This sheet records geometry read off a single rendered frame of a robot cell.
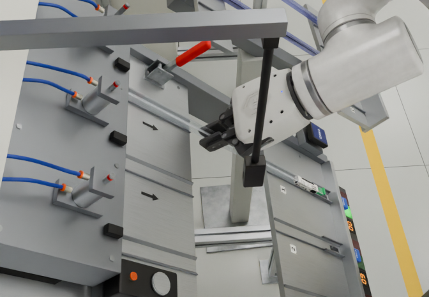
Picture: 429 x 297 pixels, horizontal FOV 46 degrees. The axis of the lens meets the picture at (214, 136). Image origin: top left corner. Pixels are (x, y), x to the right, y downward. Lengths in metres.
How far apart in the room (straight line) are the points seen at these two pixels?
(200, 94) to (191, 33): 0.47
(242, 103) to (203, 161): 1.16
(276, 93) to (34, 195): 0.38
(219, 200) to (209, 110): 0.96
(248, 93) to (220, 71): 1.43
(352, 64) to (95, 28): 0.39
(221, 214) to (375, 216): 0.54
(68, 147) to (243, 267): 1.25
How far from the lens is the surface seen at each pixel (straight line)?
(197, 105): 0.85
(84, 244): 0.48
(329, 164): 1.04
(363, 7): 0.72
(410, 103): 2.21
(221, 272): 1.70
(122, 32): 0.37
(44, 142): 0.50
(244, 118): 0.72
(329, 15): 0.72
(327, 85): 0.68
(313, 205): 0.95
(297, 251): 0.85
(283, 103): 0.70
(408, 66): 0.67
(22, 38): 0.38
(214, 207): 1.78
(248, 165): 0.51
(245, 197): 1.60
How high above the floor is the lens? 1.59
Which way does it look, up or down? 55 degrees down
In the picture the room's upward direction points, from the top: straight up
